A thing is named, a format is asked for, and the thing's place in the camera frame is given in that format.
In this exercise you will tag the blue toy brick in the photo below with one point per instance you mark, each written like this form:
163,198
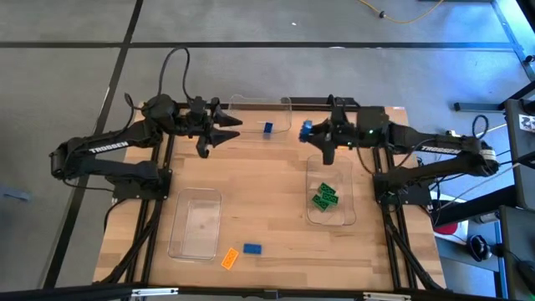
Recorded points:
268,127
306,130
252,248

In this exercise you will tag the silver metal bracket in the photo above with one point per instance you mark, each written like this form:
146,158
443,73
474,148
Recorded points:
386,296
154,292

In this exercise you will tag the black side cart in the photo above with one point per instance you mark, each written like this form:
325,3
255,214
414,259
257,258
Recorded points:
518,234
520,159

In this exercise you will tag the red round object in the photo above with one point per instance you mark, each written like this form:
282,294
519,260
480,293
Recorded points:
446,229

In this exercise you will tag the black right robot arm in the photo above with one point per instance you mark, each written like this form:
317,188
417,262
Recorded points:
439,148

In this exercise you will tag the grey flat floor object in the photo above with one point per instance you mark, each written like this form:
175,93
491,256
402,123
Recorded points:
14,194

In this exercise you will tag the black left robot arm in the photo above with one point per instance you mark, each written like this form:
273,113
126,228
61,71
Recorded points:
108,146

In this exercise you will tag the black floor stand bar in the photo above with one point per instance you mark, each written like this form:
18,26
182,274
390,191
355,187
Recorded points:
476,107

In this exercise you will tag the white power strip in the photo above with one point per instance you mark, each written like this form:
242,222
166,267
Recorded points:
450,133

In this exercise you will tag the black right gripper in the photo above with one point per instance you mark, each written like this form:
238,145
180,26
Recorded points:
344,129

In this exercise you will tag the black-white fiducial tag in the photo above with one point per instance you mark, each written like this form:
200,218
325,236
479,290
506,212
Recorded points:
527,122

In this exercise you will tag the black metal table frame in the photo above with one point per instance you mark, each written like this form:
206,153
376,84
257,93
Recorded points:
301,107

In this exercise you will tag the black headphones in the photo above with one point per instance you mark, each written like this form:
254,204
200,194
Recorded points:
478,246

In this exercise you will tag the grey metal floor rail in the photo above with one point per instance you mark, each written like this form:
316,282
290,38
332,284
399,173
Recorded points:
507,29

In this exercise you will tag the black diagonal beam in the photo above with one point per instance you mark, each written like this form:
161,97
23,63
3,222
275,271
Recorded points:
472,207

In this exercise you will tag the clear plastic bin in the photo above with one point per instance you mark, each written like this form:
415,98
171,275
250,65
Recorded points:
330,217
194,226
259,115

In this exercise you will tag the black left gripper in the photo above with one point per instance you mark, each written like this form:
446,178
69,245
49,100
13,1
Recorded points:
200,123

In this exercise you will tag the yellow-orange toy brick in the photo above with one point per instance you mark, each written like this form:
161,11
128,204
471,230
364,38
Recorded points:
230,258

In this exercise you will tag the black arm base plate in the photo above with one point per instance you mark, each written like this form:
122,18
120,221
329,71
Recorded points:
418,196
138,192

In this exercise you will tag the green toy brick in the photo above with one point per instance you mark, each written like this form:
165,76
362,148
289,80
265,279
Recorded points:
319,203
331,198
327,188

